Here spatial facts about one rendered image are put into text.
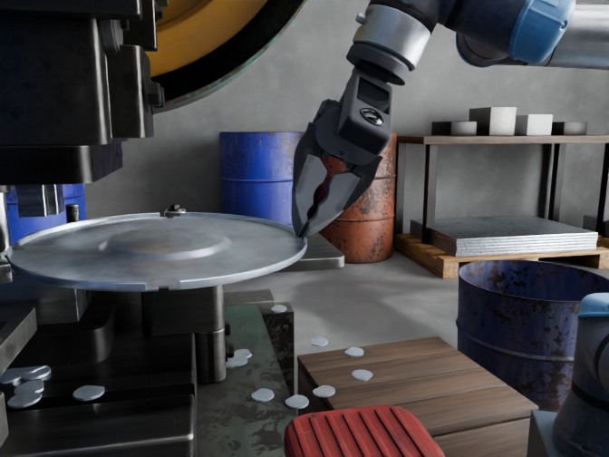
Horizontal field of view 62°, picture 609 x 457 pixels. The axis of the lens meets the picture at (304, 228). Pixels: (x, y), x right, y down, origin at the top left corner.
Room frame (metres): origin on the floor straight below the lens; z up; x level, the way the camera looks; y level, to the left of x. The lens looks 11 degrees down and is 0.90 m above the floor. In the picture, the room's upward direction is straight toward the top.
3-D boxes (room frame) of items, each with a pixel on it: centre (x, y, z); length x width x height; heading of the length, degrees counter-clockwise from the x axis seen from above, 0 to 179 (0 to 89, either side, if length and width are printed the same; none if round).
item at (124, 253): (0.52, 0.14, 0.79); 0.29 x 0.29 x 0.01
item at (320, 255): (0.53, 0.09, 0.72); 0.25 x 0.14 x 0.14; 102
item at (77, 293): (0.49, 0.26, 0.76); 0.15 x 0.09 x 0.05; 12
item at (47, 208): (0.49, 0.26, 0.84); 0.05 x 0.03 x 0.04; 12
